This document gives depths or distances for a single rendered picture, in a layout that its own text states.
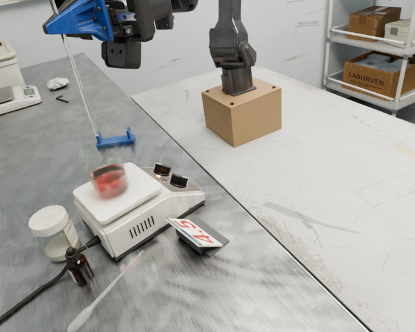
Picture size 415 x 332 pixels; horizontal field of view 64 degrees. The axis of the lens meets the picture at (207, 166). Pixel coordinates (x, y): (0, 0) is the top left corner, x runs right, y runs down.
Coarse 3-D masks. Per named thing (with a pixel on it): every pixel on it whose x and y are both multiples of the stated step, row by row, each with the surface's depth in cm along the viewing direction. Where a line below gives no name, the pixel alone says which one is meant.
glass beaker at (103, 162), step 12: (96, 144) 55; (108, 144) 55; (84, 156) 54; (96, 156) 56; (108, 156) 57; (120, 156) 53; (84, 168) 52; (96, 168) 51; (108, 168) 51; (120, 168) 53; (96, 180) 52; (108, 180) 52; (120, 180) 54; (96, 192) 54; (108, 192) 54; (120, 192) 54
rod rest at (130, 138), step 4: (128, 128) 88; (128, 132) 87; (96, 136) 87; (100, 136) 89; (116, 136) 90; (120, 136) 90; (124, 136) 90; (128, 136) 87; (132, 136) 89; (100, 140) 88; (116, 140) 88; (120, 140) 88; (124, 140) 88; (128, 140) 88; (132, 140) 88; (120, 144) 88
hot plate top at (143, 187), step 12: (132, 168) 62; (132, 180) 59; (144, 180) 58; (156, 180) 58; (84, 192) 58; (132, 192) 56; (144, 192) 55; (156, 192) 56; (84, 204) 55; (96, 204) 54; (108, 204) 54; (120, 204) 54; (132, 204) 53; (96, 216) 52; (108, 216) 52
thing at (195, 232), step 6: (180, 222) 58; (186, 222) 59; (186, 228) 56; (192, 228) 57; (192, 234) 54; (198, 234) 55; (204, 234) 57; (198, 240) 52; (204, 240) 53; (210, 240) 55
